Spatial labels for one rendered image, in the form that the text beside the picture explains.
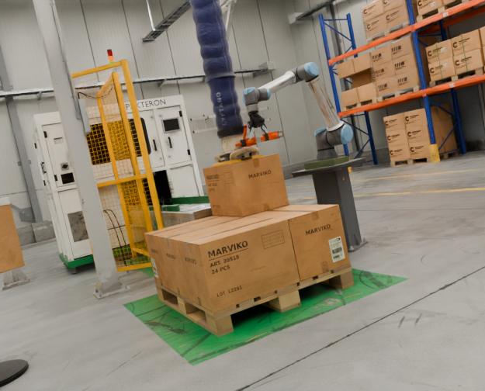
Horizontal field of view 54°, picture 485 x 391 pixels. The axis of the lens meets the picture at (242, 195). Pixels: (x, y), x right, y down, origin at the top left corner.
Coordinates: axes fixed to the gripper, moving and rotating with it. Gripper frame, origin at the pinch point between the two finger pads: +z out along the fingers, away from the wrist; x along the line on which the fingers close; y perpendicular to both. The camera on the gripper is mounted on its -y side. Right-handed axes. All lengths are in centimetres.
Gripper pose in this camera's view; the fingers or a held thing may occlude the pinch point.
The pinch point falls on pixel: (260, 138)
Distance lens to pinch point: 345.0
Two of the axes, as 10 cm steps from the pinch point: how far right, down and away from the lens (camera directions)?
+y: -4.3, 0.2, 9.0
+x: -8.8, 2.1, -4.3
